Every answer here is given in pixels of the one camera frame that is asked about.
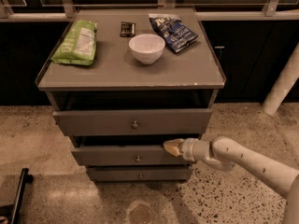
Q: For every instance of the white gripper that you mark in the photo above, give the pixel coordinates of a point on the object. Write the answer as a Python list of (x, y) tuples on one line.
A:
[(187, 149)]

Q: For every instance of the grey drawer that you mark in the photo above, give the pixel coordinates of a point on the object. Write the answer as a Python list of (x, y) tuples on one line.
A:
[(125, 156), (140, 173), (132, 122)]

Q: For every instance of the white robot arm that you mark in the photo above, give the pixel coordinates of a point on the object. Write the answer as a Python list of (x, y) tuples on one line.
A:
[(223, 153)]

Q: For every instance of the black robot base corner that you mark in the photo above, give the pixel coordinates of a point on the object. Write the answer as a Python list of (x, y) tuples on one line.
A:
[(10, 212)]

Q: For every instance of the grey drawer cabinet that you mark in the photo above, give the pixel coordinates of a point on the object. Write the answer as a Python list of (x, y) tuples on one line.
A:
[(116, 80)]

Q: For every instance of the grey bottom drawer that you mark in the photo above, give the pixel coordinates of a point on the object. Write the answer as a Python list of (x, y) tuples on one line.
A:
[(140, 173)]

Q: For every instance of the grey top drawer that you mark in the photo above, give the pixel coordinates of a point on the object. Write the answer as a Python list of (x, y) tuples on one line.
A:
[(132, 122)]

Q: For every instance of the white bowl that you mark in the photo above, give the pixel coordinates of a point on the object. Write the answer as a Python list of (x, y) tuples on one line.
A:
[(147, 48)]

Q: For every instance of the blue chip bag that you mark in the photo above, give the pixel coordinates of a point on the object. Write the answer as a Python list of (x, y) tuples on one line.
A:
[(170, 28)]

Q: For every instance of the white diagonal pole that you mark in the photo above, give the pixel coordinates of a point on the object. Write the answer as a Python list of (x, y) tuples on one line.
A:
[(287, 78)]

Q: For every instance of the black snack bar wrapper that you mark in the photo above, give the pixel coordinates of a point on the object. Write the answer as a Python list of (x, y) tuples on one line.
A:
[(127, 29)]

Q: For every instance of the green chip bag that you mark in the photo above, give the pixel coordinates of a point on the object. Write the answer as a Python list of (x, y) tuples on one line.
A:
[(78, 46)]

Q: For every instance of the metal window frame rail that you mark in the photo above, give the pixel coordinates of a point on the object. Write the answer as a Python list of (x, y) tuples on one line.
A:
[(205, 10)]

